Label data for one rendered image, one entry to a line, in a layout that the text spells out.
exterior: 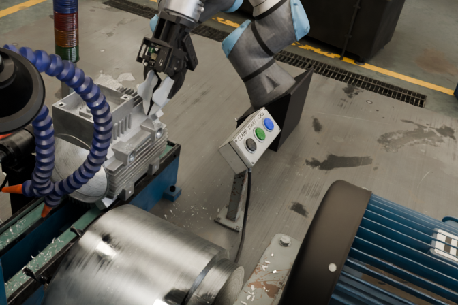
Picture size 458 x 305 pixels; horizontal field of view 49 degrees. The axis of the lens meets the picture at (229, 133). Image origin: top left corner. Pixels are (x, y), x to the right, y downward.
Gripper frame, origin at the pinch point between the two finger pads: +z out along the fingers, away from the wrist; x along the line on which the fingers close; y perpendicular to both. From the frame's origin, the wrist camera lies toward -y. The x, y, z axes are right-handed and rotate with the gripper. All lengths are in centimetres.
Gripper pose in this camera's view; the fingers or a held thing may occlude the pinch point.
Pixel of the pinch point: (151, 109)
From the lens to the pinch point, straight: 107.9
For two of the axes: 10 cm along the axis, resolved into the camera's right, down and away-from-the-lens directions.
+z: -3.5, 9.3, 0.9
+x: 8.9, 3.6, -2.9
